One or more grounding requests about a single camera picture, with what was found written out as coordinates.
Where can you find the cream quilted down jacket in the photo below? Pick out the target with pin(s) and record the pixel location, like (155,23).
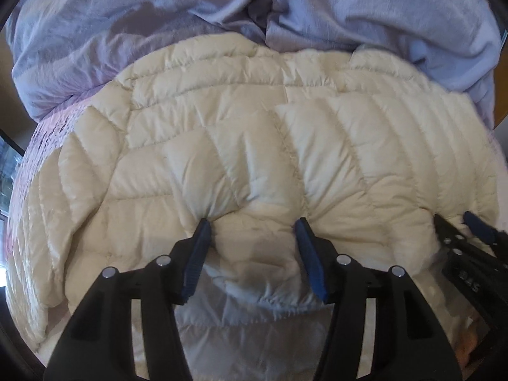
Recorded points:
(361,144)

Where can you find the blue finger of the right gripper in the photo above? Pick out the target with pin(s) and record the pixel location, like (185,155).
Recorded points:
(486,233)

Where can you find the pink floral bed sheet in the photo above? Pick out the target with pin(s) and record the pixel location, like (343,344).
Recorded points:
(48,136)

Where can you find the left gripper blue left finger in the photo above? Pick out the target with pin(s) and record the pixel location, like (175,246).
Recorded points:
(97,342)

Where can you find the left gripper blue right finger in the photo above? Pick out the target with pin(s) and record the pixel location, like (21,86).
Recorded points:
(409,343)

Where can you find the lavender crumpled duvet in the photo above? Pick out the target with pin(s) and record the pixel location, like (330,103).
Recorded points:
(64,50)

